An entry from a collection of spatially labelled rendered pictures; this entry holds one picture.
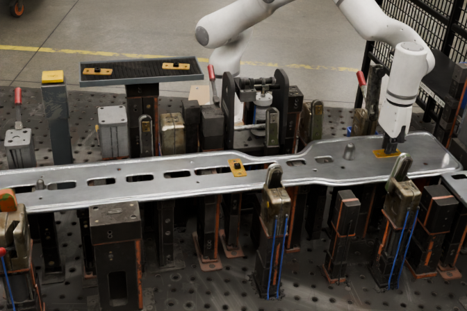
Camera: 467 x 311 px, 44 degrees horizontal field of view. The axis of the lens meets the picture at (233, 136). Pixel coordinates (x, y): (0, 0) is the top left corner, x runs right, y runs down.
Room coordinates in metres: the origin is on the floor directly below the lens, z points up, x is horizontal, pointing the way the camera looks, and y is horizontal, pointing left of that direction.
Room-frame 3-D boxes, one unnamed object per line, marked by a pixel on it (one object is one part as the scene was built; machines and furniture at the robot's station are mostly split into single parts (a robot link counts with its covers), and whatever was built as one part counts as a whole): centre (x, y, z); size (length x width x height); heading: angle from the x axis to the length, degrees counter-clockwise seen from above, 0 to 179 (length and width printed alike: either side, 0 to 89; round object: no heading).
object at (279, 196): (1.18, -0.12, 0.87); 0.12 x 0.09 x 0.35; 15
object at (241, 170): (1.33, -0.02, 1.01); 0.08 x 0.04 x 0.01; 16
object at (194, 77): (1.59, 0.30, 1.16); 0.37 x 0.14 x 0.02; 105
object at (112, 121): (1.40, 0.35, 0.90); 0.13 x 0.10 x 0.41; 15
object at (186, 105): (1.51, 0.13, 0.90); 0.05 x 0.05 x 0.40; 15
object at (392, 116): (1.45, -0.47, 1.14); 0.10 x 0.07 x 0.11; 15
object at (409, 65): (1.46, -0.47, 1.28); 0.09 x 0.08 x 0.13; 139
